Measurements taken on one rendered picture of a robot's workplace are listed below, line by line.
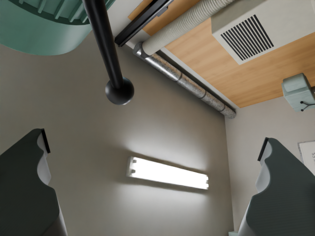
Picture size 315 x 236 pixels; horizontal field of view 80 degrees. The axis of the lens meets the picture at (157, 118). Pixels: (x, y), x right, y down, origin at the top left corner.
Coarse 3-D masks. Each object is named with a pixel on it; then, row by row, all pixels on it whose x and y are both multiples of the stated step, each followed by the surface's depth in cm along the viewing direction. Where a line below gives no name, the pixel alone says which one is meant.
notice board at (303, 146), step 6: (300, 144) 249; (306, 144) 245; (312, 144) 241; (300, 150) 247; (306, 150) 243; (312, 150) 239; (300, 156) 245; (306, 156) 241; (312, 156) 237; (306, 162) 239; (312, 162) 235; (312, 168) 233
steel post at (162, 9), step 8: (160, 0) 157; (168, 0) 155; (144, 8) 171; (152, 8) 163; (160, 8) 161; (136, 16) 179; (144, 16) 171; (152, 16) 168; (128, 24) 187; (136, 24) 179; (144, 24) 177; (120, 32) 196; (128, 32) 189; (136, 32) 188; (120, 40) 199; (128, 40) 198
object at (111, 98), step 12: (84, 0) 12; (96, 0) 12; (96, 12) 12; (96, 24) 13; (108, 24) 14; (96, 36) 14; (108, 36) 15; (108, 48) 16; (108, 60) 17; (108, 72) 19; (120, 72) 19; (108, 84) 22; (120, 84) 21; (132, 84) 23; (108, 96) 22; (120, 96) 22; (132, 96) 23
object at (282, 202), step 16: (272, 144) 10; (272, 160) 9; (288, 160) 9; (272, 176) 8; (288, 176) 8; (304, 176) 8; (272, 192) 7; (288, 192) 7; (304, 192) 7; (256, 208) 7; (272, 208) 7; (288, 208) 7; (304, 208) 7; (240, 224) 8; (256, 224) 6; (272, 224) 6; (288, 224) 6; (304, 224) 6
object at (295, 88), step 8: (288, 80) 186; (296, 80) 181; (304, 80) 178; (288, 88) 187; (296, 88) 185; (304, 88) 186; (312, 88) 194; (288, 96) 195; (296, 96) 194; (304, 96) 193; (312, 96) 193; (296, 104) 209; (304, 104) 208; (312, 104) 204
